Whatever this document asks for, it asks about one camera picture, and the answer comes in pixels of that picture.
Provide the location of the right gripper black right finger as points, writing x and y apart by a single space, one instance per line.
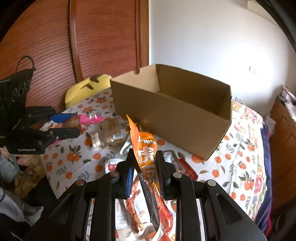
164 171

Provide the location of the yellow plush pillow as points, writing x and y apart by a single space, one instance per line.
86 88

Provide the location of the floral quilt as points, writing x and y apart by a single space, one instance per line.
251 168

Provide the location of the small white candy pack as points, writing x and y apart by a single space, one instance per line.
96 143

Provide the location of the brown grain cracker pack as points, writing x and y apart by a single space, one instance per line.
110 133

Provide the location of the brown cardboard box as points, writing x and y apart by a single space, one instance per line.
187 109

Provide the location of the clutter on cabinet top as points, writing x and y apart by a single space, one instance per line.
288 100

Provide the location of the orange chicken feet snack bag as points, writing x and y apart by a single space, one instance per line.
150 215

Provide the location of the red snack packet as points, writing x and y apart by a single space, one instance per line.
187 170

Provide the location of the person's hand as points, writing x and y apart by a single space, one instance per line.
23 160

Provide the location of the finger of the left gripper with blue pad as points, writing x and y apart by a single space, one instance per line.
62 117

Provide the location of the pink snack wrapper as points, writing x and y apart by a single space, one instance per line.
86 120

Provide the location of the wooden headboard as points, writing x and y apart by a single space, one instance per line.
69 41

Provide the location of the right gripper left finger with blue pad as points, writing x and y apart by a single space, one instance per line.
123 187

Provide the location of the orange print bed sheet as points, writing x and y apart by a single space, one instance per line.
72 159

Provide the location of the wooden side cabinet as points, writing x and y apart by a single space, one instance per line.
282 150

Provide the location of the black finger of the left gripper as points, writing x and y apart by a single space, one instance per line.
54 134

